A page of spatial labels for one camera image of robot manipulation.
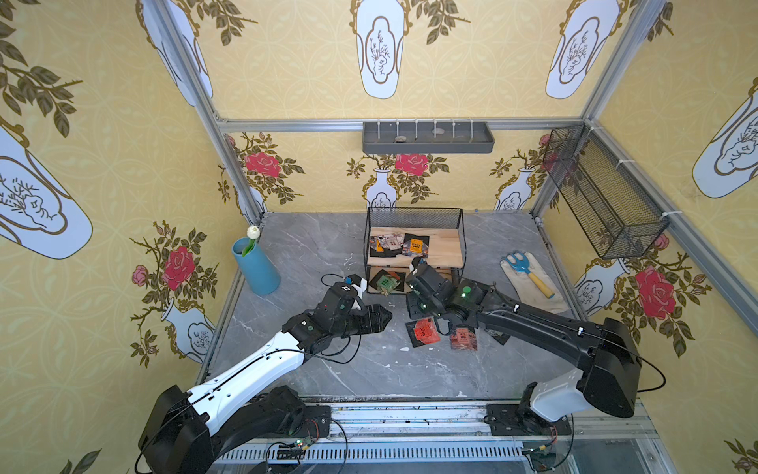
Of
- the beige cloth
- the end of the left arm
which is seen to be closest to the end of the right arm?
the end of the left arm

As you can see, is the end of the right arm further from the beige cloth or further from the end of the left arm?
the beige cloth

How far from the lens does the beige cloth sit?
0.97 m
